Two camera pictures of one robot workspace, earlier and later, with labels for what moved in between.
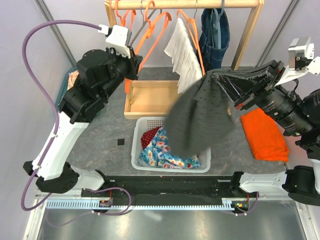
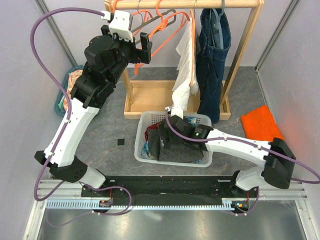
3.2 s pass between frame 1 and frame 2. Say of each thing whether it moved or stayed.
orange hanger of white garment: moved
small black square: stayed
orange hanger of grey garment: moved
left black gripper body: moved
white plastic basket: moved
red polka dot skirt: moved
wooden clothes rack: stayed
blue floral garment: moved
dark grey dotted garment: moved
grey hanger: moved
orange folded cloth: stayed
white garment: moved
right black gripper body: moved
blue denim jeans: stayed
